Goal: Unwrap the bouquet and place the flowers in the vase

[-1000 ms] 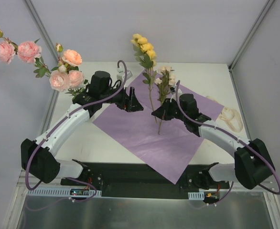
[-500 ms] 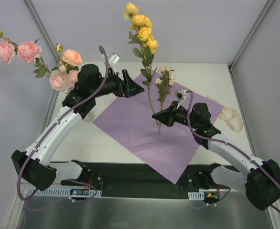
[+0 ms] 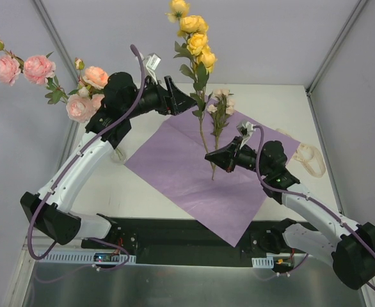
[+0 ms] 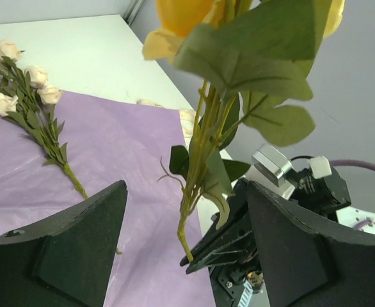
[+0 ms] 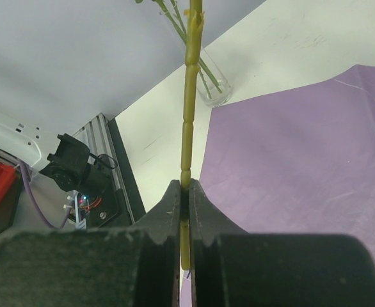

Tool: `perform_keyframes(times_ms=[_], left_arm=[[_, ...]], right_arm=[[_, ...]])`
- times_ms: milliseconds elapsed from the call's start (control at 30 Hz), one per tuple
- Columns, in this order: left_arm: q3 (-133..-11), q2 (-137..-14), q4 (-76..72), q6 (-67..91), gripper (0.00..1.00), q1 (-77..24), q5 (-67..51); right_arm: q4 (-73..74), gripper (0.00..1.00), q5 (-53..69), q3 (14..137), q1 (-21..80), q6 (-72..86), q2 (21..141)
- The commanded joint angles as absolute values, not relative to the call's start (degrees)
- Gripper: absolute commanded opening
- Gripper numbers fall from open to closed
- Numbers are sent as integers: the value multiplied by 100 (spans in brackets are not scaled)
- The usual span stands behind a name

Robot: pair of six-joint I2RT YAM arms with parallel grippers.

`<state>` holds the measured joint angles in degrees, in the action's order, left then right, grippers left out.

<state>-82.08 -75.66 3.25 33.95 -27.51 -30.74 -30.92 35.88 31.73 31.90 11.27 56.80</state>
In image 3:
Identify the aluminium frame post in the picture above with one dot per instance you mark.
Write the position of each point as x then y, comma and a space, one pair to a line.
351, 20
55, 37

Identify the yellow flower bunch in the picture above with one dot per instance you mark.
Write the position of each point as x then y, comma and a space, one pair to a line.
193, 29

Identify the pink and purple wrapping paper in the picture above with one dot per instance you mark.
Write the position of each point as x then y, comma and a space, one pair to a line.
168, 177

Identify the cream ribbon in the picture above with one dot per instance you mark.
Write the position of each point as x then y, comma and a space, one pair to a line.
311, 158

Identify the left aluminium frame post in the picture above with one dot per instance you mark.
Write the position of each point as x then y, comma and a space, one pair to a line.
55, 37

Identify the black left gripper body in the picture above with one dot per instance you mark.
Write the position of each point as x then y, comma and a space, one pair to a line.
169, 98

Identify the clear glass vase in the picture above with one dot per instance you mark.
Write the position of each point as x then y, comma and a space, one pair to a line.
119, 156

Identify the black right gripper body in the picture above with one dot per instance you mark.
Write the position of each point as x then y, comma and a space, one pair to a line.
234, 153

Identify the peach flower bunch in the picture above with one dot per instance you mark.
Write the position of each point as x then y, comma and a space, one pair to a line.
220, 110

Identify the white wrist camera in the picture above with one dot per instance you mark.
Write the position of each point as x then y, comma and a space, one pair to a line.
150, 64
246, 129

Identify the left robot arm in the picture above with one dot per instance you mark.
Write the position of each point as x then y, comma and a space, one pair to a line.
50, 209

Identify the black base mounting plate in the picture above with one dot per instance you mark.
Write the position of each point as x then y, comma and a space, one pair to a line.
187, 242

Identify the right aluminium frame post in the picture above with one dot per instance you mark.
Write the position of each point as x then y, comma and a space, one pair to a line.
351, 20

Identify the pink flower stem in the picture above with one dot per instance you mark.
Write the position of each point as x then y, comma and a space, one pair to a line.
38, 70

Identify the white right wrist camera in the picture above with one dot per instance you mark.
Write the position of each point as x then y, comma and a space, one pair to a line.
246, 129

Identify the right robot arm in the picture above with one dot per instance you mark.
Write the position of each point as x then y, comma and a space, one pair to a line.
340, 242

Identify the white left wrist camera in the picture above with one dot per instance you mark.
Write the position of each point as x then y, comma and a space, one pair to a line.
150, 64

